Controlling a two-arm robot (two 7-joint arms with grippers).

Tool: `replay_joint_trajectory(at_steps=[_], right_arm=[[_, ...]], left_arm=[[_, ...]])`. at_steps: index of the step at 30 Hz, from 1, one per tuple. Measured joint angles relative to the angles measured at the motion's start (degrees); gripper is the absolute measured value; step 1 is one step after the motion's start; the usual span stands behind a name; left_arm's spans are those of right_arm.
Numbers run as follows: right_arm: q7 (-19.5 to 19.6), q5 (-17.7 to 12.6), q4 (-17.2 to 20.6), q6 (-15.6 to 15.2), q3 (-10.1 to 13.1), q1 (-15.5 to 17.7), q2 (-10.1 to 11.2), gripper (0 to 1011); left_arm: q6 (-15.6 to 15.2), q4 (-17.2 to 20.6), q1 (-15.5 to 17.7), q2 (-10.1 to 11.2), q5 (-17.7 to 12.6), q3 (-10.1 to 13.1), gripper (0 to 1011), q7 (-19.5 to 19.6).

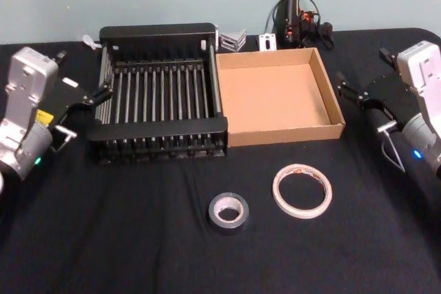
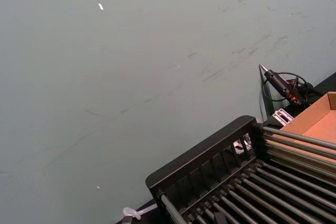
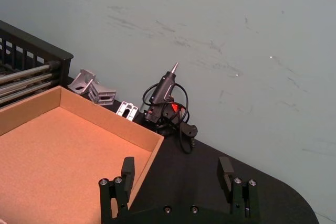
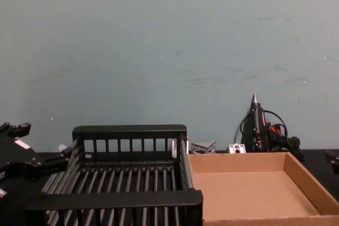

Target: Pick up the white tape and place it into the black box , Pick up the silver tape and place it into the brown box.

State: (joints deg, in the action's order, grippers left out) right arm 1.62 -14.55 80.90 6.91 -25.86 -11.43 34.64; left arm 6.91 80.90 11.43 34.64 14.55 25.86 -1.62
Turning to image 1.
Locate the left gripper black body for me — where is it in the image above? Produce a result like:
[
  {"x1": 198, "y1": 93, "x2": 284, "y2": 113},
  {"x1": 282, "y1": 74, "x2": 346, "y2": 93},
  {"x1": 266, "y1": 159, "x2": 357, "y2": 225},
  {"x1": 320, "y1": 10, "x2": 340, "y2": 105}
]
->
[{"x1": 35, "y1": 74, "x2": 95, "y2": 130}]

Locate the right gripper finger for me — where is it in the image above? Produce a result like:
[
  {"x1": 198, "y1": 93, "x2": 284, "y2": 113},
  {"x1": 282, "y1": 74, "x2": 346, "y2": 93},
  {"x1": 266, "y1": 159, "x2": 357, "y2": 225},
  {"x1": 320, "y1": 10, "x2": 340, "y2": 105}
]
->
[
  {"x1": 336, "y1": 71, "x2": 370, "y2": 111},
  {"x1": 378, "y1": 48, "x2": 400, "y2": 67}
]

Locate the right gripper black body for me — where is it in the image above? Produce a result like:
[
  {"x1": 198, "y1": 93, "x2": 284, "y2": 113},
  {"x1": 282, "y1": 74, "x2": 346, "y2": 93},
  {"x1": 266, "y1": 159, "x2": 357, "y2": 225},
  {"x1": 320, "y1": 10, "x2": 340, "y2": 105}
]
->
[{"x1": 359, "y1": 71, "x2": 424, "y2": 127}]

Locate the white tape roll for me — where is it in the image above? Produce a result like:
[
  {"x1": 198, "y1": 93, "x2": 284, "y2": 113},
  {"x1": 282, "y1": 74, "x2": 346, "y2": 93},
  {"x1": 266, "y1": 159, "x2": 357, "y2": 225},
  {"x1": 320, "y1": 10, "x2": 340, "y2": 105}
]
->
[{"x1": 271, "y1": 163, "x2": 334, "y2": 220}]

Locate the silver tape roll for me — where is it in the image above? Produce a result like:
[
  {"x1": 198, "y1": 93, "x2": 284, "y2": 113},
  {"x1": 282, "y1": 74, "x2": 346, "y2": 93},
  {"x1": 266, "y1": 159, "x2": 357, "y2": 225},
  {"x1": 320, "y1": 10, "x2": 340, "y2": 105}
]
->
[{"x1": 207, "y1": 191, "x2": 249, "y2": 236}]

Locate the white three-armed plastic piece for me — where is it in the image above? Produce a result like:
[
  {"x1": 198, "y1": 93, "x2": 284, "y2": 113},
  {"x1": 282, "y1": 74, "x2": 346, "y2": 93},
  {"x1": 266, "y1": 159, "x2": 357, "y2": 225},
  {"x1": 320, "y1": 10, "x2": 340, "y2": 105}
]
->
[{"x1": 81, "y1": 34, "x2": 103, "y2": 50}]

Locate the black rack with steel bars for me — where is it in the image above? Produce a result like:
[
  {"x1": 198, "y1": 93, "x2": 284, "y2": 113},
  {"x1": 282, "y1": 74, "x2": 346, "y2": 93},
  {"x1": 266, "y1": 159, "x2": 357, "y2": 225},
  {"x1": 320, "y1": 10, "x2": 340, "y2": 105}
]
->
[{"x1": 88, "y1": 22, "x2": 230, "y2": 167}]

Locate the shallow brown cardboard tray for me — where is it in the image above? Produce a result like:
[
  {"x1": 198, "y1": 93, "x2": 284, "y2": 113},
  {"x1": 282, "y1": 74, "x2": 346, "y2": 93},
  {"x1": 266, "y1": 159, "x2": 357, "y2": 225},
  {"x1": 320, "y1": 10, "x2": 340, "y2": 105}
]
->
[{"x1": 215, "y1": 47, "x2": 347, "y2": 148}]

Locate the black table cloth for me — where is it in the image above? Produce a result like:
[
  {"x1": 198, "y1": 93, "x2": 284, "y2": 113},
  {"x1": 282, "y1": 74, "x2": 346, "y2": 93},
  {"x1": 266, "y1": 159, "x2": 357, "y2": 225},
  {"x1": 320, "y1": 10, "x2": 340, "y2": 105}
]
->
[{"x1": 0, "y1": 28, "x2": 441, "y2": 294}]

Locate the black corded tool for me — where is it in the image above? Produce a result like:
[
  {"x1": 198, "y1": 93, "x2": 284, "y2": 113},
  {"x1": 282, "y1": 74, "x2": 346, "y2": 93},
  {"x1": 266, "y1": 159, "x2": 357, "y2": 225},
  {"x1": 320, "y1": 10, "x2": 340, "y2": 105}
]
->
[{"x1": 265, "y1": 0, "x2": 334, "y2": 50}]

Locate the small white slotted bracket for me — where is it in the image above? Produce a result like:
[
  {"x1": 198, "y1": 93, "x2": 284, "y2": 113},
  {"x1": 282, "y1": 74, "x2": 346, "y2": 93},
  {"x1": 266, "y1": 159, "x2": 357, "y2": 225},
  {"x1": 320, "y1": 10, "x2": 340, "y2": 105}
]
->
[{"x1": 258, "y1": 33, "x2": 278, "y2": 51}]

